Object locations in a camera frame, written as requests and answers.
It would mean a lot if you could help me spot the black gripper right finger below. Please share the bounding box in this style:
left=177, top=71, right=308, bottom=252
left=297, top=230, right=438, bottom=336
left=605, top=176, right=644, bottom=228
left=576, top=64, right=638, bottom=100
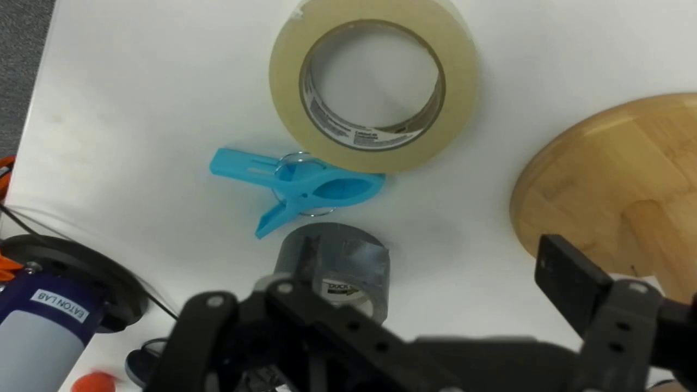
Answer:
left=534, top=234, right=697, bottom=392

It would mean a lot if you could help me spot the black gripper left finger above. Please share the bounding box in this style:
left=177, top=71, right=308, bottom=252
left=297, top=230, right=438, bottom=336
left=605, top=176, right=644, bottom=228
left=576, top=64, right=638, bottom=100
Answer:
left=148, top=276, right=409, bottom=392

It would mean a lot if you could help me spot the dark grey duct tape roll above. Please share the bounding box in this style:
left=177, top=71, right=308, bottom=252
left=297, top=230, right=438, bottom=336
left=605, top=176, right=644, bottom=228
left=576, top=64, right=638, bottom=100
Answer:
left=272, top=221, right=394, bottom=330

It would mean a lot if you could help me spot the beige masking tape roll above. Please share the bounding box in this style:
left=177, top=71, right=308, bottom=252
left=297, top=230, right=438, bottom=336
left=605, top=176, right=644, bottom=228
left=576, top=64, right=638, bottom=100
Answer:
left=269, top=0, right=485, bottom=176

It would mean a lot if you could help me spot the wooden peg tree holder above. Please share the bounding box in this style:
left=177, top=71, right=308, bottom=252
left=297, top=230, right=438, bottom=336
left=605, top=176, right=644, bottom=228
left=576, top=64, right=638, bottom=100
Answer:
left=507, top=92, right=697, bottom=308

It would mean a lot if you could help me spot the blue plastic spring clamp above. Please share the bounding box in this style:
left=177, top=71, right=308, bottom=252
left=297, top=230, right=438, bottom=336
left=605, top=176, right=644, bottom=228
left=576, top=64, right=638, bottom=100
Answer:
left=208, top=146, right=387, bottom=241

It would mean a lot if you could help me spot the black round base plate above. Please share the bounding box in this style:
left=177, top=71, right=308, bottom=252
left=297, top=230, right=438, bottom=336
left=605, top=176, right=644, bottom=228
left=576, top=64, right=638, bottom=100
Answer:
left=0, top=235, right=152, bottom=338

